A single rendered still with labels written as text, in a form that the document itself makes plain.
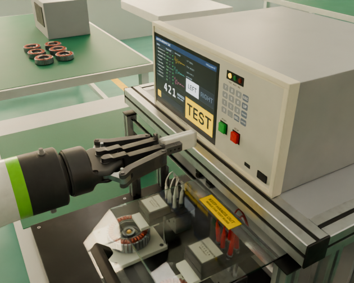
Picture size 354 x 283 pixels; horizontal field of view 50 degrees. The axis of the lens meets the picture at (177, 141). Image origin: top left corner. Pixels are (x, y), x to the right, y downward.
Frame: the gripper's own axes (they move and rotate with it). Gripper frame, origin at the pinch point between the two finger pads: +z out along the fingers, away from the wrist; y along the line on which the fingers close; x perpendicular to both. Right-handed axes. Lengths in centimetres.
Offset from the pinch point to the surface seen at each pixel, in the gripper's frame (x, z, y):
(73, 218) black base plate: -41, -13, -37
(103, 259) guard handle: -11.6, -18.2, 8.4
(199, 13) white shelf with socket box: 2, 56, -80
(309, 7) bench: -41, 287, -233
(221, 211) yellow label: -11.3, 4.2, 8.5
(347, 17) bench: -43, 287, -186
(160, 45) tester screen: 9.7, 9.7, -24.8
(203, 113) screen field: 0.4, 9.8, -6.9
